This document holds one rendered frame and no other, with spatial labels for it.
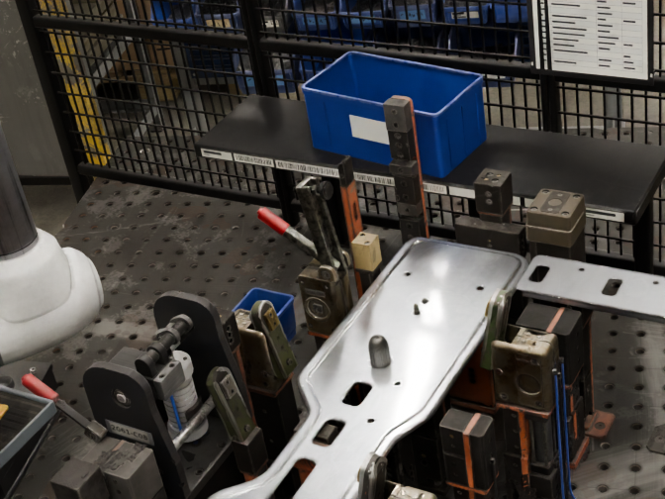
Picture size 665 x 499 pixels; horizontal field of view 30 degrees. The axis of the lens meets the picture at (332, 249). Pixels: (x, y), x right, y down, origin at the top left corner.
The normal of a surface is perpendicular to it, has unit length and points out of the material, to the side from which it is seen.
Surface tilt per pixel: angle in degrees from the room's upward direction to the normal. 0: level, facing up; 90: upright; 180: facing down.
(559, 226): 89
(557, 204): 0
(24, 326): 78
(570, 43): 90
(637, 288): 0
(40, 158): 87
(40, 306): 86
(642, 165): 0
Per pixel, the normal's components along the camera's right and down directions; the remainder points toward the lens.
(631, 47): -0.48, 0.54
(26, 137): -0.25, 0.54
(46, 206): -0.15, -0.82
